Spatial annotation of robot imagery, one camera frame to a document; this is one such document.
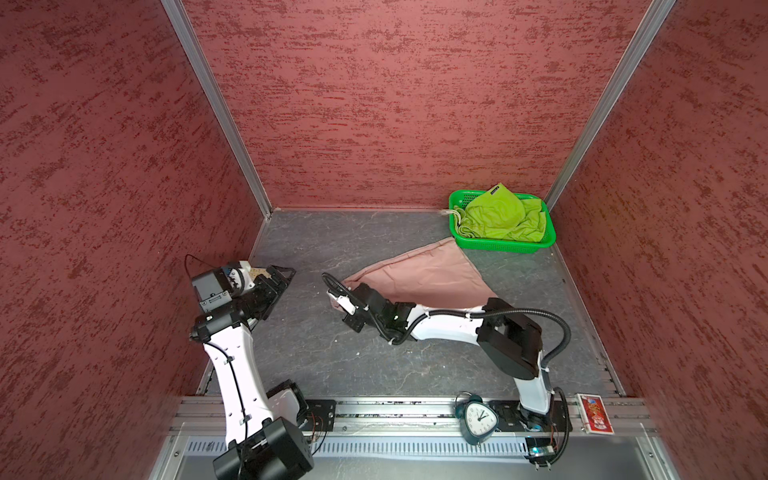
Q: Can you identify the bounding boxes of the teal alarm clock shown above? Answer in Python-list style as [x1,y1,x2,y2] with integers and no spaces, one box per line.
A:
[453,391,499,446]

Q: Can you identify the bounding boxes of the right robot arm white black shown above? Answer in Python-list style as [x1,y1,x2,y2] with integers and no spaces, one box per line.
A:
[329,283,553,421]

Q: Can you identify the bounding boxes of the black corrugated cable conduit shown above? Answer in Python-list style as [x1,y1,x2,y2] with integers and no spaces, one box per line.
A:
[321,272,572,466]

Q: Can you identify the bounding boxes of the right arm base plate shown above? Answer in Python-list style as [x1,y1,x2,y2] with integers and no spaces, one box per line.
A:
[488,399,573,434]

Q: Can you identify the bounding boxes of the lime green shorts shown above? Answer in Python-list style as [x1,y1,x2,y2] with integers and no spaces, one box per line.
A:
[448,183,554,246]

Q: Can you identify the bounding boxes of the red card packet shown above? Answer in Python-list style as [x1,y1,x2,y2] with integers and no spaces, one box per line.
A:
[576,393,615,435]

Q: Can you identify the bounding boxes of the cream yellow calculator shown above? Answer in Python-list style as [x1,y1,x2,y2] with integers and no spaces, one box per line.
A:
[249,268,271,281]

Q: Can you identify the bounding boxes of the aluminium corner post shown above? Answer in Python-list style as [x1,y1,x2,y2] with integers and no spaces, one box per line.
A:
[545,0,676,210]
[161,0,274,221]

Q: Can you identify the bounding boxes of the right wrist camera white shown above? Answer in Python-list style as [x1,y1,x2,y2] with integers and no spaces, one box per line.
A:
[327,291,357,315]

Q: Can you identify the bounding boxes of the pink shorts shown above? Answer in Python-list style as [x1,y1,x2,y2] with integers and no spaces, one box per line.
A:
[343,238,496,309]

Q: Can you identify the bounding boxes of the aluminium front rail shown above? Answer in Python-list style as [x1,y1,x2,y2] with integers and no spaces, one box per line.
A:
[170,396,659,437]

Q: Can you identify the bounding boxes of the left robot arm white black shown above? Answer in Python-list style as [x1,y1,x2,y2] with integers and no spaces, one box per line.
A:
[190,261,314,479]

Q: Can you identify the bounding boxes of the green plastic basket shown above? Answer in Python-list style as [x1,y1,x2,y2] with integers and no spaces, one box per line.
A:
[448,190,557,254]

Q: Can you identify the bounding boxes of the right aluminium corner post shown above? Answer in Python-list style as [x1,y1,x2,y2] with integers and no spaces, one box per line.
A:
[545,0,676,210]

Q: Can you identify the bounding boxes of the right circuit board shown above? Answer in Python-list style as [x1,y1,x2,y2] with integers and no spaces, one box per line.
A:
[525,437,558,465]

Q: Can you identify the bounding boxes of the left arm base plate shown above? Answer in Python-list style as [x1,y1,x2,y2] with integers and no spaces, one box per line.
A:
[299,399,338,432]

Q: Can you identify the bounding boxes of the left aluminium corner post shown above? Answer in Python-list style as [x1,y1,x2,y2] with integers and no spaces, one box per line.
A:
[161,0,274,221]

